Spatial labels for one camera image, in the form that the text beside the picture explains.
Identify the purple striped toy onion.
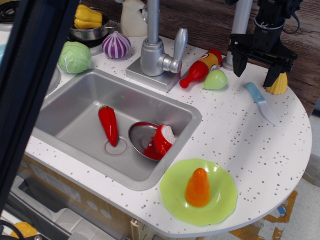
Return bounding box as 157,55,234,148
102,31,131,59

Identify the silver toy faucet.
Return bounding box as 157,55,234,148
125,0,188,93

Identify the grey vertical pole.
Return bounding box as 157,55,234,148
222,0,253,71

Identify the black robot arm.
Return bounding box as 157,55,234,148
228,0,301,88

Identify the orange toy carrot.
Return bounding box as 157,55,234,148
184,168,211,207

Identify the small silver metal bowl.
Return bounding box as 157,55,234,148
128,121,163,162

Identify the blue handled toy knife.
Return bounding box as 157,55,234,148
245,82,281,127

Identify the silver metal toy pot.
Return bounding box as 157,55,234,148
68,7,119,40

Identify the burner under pot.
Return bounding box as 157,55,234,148
67,33,104,56

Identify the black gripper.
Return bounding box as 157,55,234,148
228,20,298,88

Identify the green toy cabbage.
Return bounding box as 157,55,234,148
58,41,92,74

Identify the cream toy bottle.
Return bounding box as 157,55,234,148
120,0,148,37

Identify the rear left stove burner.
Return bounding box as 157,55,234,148
0,0,20,24

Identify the dark blurred foreground bar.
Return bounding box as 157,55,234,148
0,0,78,205

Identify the yellow toy bell pepper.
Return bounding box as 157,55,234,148
74,4,103,30

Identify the red toy apple half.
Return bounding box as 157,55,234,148
154,124,177,155

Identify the light green toy pear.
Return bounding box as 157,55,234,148
202,69,228,90

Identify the yellow toy corn piece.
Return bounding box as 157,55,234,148
266,73,288,95

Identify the red toy ketchup bottle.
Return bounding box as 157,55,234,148
179,49,222,89

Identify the light green plastic plate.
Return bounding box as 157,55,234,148
160,158,238,226

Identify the toy oven door handle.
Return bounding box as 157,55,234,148
4,176,86,240

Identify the yellow object with black cable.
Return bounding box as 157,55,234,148
0,220,38,240

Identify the red toy chili pepper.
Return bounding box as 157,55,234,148
98,105,119,147

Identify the silver toy sink basin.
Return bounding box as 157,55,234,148
32,69,202,190

